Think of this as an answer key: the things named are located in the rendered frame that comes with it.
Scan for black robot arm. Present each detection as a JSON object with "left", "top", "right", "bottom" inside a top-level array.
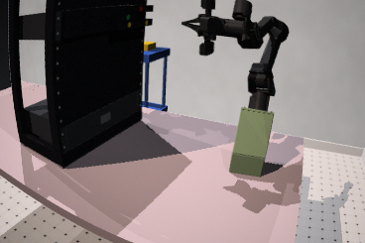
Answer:
[{"left": 198, "top": 0, "right": 289, "bottom": 111}]

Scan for black server rack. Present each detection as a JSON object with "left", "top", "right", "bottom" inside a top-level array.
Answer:
[{"left": 9, "top": 0, "right": 154, "bottom": 169}]

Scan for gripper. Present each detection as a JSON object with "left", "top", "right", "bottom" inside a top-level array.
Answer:
[{"left": 182, "top": 0, "right": 230, "bottom": 56}]

